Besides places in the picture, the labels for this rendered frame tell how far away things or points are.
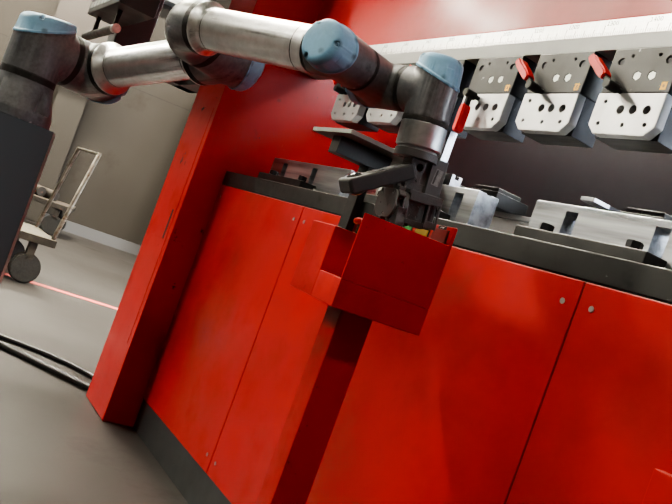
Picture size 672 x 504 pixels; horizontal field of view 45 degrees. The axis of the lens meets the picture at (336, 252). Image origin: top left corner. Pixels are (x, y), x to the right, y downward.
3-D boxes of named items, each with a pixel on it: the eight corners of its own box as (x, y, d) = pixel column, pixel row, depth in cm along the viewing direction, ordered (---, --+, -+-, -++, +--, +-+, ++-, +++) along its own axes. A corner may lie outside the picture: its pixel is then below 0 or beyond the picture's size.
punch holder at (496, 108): (453, 126, 182) (478, 57, 182) (480, 140, 186) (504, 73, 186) (496, 128, 169) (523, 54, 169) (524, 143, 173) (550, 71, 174)
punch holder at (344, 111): (328, 119, 234) (348, 66, 234) (351, 130, 238) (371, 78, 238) (354, 120, 221) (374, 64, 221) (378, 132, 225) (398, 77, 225)
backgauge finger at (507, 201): (418, 180, 201) (425, 161, 201) (493, 214, 214) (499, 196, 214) (447, 184, 190) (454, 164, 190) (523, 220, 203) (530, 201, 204)
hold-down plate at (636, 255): (510, 239, 149) (515, 224, 149) (530, 248, 152) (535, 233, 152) (640, 269, 123) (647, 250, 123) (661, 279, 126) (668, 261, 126)
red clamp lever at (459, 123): (448, 129, 176) (464, 87, 176) (462, 136, 178) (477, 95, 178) (453, 129, 174) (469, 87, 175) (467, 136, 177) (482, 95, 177)
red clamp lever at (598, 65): (591, 50, 147) (611, 81, 140) (606, 59, 149) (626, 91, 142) (584, 57, 148) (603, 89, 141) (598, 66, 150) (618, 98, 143)
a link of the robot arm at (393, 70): (340, 42, 132) (394, 47, 125) (376, 69, 141) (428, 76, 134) (325, 88, 131) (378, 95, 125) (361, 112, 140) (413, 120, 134)
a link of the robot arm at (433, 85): (431, 63, 134) (476, 68, 129) (413, 127, 134) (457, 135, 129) (406, 47, 127) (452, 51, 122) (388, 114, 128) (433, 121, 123)
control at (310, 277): (289, 284, 139) (325, 187, 139) (368, 311, 145) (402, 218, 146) (331, 306, 121) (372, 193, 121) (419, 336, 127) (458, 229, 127)
